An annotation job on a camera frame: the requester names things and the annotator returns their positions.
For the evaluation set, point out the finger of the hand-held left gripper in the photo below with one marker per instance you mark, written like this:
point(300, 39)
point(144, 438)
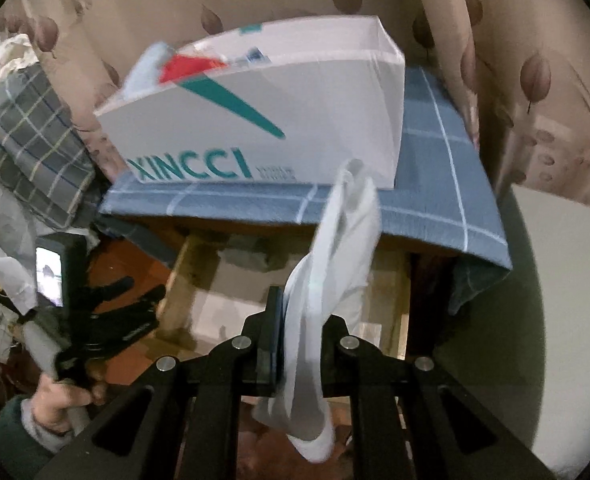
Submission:
point(135, 315)
point(112, 288)

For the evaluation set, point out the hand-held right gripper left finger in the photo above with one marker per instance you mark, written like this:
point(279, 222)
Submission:
point(274, 340)

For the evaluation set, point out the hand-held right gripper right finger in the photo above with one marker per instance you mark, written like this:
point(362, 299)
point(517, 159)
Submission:
point(335, 360)

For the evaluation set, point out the wooden drawer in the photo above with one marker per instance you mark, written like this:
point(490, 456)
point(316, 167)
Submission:
point(225, 310)

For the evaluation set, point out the plain white underwear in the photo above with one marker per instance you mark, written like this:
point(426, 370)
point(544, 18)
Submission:
point(335, 260)

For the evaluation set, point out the light blue underwear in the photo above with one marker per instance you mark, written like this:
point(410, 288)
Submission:
point(145, 72)

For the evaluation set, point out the white cardboard shoe box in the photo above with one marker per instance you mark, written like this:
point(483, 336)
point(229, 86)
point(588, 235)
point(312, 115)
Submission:
point(325, 110)

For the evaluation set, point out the person's left forearm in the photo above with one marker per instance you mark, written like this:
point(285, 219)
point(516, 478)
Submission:
point(15, 440)

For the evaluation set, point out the person's left hand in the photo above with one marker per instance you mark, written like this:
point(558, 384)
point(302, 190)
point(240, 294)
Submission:
point(57, 400)

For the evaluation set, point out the grey plaid cloth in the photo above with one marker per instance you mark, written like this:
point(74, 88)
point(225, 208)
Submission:
point(40, 150)

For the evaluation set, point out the blue checked cloth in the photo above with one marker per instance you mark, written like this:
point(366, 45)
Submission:
point(425, 170)

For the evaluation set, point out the leaf print curtain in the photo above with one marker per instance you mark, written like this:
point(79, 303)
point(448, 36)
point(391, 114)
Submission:
point(525, 10)

